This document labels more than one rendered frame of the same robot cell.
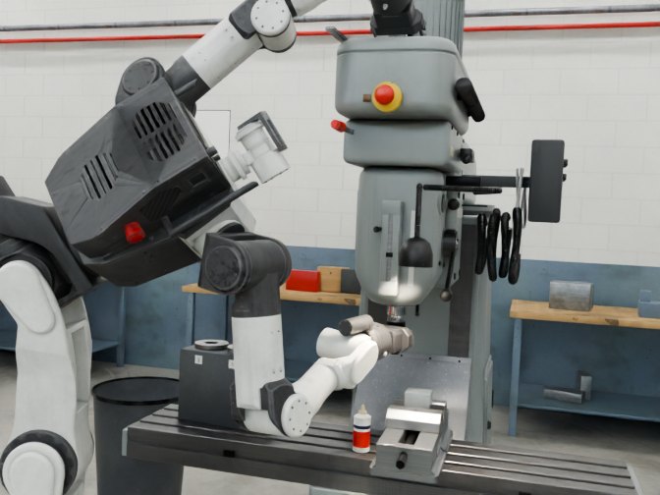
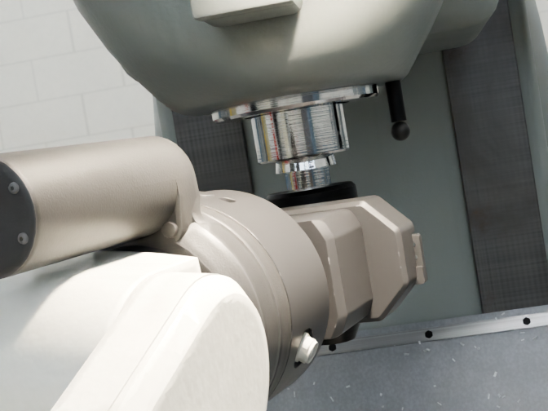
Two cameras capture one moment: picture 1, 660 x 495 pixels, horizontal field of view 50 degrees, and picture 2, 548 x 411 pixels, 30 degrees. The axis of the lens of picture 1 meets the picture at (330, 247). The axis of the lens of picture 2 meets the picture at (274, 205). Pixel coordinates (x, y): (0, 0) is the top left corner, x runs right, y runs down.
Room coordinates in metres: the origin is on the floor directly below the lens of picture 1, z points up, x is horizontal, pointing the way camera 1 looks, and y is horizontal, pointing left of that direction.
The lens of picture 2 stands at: (1.19, -0.08, 1.29)
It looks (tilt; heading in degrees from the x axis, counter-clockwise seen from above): 3 degrees down; 353
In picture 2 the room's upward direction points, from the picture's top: 9 degrees counter-clockwise
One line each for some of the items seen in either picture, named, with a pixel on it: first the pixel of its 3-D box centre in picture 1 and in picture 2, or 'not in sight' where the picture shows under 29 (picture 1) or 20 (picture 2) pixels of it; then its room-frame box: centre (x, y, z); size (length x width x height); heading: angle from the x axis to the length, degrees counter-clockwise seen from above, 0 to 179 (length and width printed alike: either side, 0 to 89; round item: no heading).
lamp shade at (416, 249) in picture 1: (415, 251); not in sight; (1.51, -0.18, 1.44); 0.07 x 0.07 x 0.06
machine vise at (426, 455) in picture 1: (414, 430); not in sight; (1.65, -0.22, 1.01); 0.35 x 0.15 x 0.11; 165
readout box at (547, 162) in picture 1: (547, 183); not in sight; (1.90, -0.57, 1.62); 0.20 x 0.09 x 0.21; 164
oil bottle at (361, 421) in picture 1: (361, 427); not in sight; (1.66, -0.09, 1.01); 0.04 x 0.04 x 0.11
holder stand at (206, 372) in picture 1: (226, 382); not in sight; (1.86, 0.26, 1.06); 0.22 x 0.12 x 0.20; 67
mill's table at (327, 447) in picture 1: (367, 459); not in sight; (1.71, -0.12, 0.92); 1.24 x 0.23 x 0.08; 74
